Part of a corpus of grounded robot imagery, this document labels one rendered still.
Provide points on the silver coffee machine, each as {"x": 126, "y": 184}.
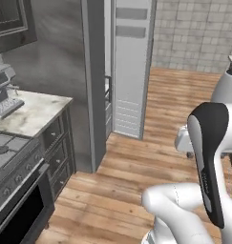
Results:
{"x": 3, "y": 95}

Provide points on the white fridge door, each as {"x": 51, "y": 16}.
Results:
{"x": 131, "y": 79}

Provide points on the grey hob knob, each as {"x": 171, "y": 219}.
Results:
{"x": 28, "y": 166}
{"x": 37, "y": 156}
{"x": 6, "y": 191}
{"x": 17, "y": 178}

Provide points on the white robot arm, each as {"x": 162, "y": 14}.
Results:
{"x": 181, "y": 209}

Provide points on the dark wall cupboard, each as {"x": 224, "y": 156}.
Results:
{"x": 9, "y": 22}

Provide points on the dark drawer front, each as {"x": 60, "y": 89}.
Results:
{"x": 52, "y": 132}
{"x": 61, "y": 181}
{"x": 57, "y": 158}

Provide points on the grey gas hob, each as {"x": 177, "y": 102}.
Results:
{"x": 7, "y": 149}

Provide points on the black oven door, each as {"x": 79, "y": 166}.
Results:
{"x": 22, "y": 213}

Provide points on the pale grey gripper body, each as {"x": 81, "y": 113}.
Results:
{"x": 182, "y": 139}

